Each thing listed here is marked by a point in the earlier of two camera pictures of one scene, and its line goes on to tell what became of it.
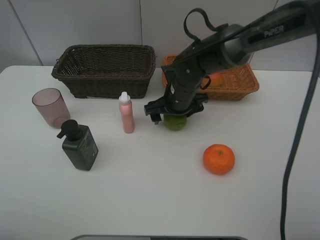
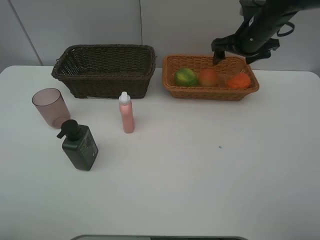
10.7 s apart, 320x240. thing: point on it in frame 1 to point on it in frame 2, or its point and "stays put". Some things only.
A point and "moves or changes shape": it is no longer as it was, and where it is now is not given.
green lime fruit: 175,122 moves or changes shape
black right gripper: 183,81 to 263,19
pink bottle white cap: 126,112 stays put
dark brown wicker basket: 106,71 stays put
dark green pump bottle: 80,145 stays put
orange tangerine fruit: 218,159 to 241,81
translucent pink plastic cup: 52,106 stays put
